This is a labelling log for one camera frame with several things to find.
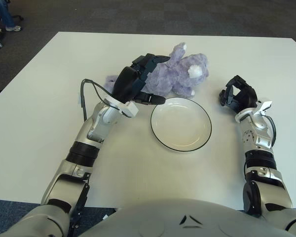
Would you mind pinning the silver robot torso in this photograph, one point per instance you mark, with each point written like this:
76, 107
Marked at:
162, 219

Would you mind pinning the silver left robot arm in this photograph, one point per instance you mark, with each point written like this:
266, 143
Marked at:
98, 126

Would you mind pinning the seated person's leg and shoe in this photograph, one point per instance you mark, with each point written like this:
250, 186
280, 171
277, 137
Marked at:
18, 17

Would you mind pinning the person leg in jeans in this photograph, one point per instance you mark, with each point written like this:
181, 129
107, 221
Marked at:
5, 13

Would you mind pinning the white sneaker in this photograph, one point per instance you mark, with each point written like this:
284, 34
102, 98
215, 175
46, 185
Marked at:
13, 28

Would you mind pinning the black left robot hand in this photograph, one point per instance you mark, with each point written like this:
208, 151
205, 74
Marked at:
125, 84

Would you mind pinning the white plate with black rim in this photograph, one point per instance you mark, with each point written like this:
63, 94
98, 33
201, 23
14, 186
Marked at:
181, 123

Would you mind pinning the purple plush bunny doll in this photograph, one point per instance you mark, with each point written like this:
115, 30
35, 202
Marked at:
172, 74

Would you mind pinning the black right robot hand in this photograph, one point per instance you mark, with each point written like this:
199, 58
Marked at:
247, 98

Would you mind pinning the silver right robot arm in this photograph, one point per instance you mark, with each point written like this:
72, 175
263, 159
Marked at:
259, 138

